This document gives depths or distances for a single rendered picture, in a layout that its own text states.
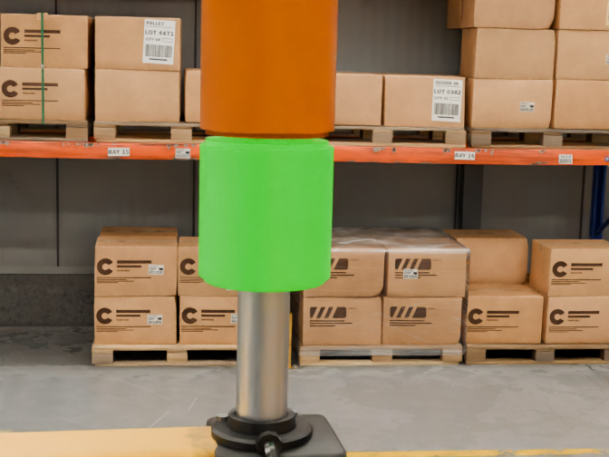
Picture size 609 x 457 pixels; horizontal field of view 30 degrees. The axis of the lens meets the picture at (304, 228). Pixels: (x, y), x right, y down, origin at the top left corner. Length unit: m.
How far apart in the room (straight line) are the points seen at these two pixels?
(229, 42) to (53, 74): 7.66
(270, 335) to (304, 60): 0.10
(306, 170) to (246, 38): 0.05
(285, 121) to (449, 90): 7.83
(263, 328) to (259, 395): 0.03
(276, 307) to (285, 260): 0.03
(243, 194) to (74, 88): 7.65
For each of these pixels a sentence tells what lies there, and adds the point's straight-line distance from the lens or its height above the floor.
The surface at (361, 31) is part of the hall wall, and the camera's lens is 9.42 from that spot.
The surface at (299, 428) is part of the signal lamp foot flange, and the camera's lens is 0.44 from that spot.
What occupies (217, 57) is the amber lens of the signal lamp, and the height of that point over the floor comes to 2.24.
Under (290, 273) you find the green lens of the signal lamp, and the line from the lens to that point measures 0.41.
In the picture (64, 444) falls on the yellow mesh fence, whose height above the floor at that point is 2.10.
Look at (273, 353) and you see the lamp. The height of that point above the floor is 2.13.
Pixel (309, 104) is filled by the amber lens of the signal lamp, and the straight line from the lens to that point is 0.40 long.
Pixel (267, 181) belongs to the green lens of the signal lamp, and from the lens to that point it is 0.40.
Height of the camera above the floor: 2.25
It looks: 9 degrees down
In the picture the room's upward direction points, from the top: 1 degrees clockwise
